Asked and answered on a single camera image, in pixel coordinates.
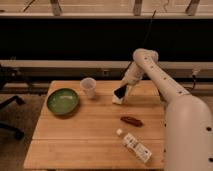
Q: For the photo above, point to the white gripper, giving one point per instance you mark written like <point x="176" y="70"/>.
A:
<point x="132" y="76"/>

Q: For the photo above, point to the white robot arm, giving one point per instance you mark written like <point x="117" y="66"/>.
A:
<point x="188" y="122"/>

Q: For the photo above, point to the translucent plastic cup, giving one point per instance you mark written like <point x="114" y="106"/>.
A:
<point x="88" y="86"/>

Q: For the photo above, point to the small white cube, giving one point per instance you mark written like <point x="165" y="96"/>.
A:
<point x="119" y="132"/>

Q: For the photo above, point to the green bowl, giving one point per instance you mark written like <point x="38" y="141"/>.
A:
<point x="62" y="101"/>

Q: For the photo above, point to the white labelled box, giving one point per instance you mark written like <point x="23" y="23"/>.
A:
<point x="138" y="148"/>

